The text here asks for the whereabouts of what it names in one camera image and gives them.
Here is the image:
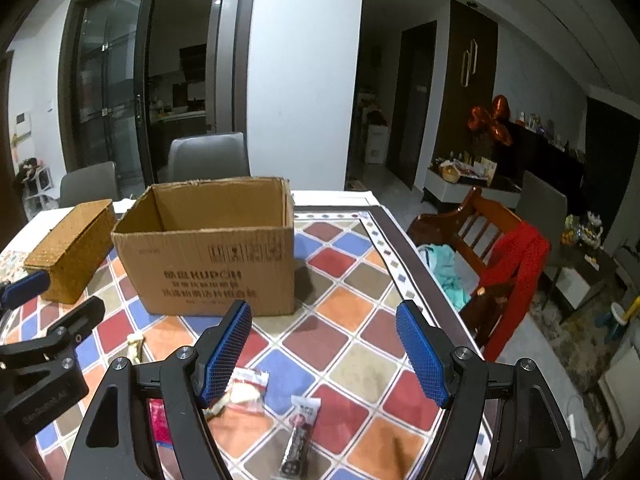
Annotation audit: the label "gold snack packet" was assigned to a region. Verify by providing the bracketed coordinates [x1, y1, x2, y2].
[125, 332, 146, 363]

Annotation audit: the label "brown cardboard box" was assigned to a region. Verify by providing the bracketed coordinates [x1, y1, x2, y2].
[111, 176, 297, 318]

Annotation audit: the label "black range hood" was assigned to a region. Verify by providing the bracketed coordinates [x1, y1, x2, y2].
[179, 45, 207, 81]

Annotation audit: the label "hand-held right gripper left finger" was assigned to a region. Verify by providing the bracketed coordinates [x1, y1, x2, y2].
[62, 300, 253, 480]

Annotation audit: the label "brown wooden chair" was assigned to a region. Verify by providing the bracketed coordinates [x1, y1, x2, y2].
[407, 186, 531, 361]

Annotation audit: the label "glass sliding door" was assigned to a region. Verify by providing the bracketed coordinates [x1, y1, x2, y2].
[57, 0, 161, 186]

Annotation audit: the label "dark coffee table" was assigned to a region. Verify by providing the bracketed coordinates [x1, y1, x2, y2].
[542, 215, 626, 321]

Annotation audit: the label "white hallway box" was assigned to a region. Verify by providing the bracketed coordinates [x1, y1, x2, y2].
[365, 122, 391, 165]

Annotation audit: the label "red snack packet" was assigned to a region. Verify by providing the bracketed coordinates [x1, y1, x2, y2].
[149, 399, 173, 446]

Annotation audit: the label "blue yellow plastic toy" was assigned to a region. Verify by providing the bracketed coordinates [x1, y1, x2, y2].
[597, 295, 640, 346]

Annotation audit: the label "teal cloth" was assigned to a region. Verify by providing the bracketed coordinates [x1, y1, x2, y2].
[417, 244, 473, 311]

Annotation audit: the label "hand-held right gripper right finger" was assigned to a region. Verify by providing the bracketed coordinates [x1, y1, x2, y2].
[395, 300, 586, 480]

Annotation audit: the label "dark plush toy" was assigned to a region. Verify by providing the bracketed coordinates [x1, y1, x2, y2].
[15, 157, 43, 181]

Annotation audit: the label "woven rattan lidded basket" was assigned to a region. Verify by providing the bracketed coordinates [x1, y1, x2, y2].
[24, 199, 118, 305]

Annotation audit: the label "red garment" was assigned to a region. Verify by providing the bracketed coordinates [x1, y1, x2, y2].
[482, 221, 551, 361]

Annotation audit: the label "red foil balloons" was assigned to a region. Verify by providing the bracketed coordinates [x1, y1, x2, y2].
[467, 95, 516, 147]

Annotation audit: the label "white low cabinet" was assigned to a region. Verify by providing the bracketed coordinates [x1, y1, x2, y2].
[424, 167, 523, 208]

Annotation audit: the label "floral patterned placemat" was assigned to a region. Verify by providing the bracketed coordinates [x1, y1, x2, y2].
[0, 250, 31, 282]

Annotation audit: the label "clear red-edged snack packet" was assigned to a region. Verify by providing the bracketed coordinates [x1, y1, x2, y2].
[202, 367, 271, 418]

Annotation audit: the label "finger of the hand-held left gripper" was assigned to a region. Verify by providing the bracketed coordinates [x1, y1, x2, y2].
[0, 296, 106, 372]
[0, 270, 51, 312]

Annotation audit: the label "grey dining chair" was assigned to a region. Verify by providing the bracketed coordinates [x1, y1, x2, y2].
[166, 132, 251, 183]
[59, 161, 118, 208]
[515, 170, 568, 261]

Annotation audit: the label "black snack stick packet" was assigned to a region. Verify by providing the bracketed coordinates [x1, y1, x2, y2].
[272, 395, 322, 480]

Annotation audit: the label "white shelf rack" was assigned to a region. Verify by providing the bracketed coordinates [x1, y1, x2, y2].
[20, 160, 58, 211]

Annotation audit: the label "dark sideboard cabinet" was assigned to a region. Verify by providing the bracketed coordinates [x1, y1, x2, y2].
[500, 120, 586, 201]

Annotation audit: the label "colourful checkered tablecloth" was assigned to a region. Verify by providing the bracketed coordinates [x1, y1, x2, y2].
[0, 205, 496, 480]

